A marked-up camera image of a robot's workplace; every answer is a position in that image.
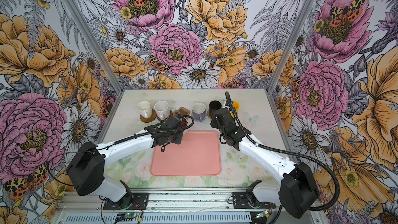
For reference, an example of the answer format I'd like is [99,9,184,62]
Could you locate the black mug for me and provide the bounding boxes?
[209,100,222,118]

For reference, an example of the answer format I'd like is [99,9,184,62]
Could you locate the dark brown round coaster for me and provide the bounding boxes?
[157,110,173,122]

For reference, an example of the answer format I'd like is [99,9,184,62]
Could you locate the yellow mug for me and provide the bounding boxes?
[233,101,239,113]

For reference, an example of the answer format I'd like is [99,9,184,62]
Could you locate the brown paw shaped coaster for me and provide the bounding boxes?
[173,107,191,117]

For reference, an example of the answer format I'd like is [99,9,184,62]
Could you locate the white lavender mug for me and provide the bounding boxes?
[192,103,206,122]

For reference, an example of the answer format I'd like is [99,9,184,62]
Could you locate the red inside mug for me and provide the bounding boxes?
[180,117,188,128]

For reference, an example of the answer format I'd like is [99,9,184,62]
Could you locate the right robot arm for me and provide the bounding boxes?
[210,108,319,219]

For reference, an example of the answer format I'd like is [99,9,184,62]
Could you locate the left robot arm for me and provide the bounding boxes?
[66,115,195,209]

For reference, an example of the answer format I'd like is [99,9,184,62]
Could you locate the pink silicone tray mat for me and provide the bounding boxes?
[150,131,221,176]

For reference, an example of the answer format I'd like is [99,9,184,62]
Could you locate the left circuit board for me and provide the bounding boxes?
[114,213,142,224]

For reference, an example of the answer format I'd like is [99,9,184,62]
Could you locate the circuit board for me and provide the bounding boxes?
[114,213,142,224]
[256,210,269,218]

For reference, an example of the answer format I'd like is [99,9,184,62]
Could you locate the right circuit board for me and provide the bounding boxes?
[256,210,269,218]

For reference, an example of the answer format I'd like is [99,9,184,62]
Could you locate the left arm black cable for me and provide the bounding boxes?
[46,114,195,187]

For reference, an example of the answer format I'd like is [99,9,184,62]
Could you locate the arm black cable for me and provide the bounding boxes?
[46,114,195,187]
[224,91,341,224]

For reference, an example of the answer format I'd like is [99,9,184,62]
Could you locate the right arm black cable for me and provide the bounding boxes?
[224,91,341,224]

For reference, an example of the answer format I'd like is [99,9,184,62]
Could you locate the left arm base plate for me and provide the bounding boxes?
[103,193,149,211]

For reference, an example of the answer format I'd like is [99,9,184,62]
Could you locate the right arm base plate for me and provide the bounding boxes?
[227,191,277,209]

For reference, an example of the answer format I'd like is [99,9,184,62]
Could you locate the aluminium front rail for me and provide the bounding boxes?
[55,188,324,215]

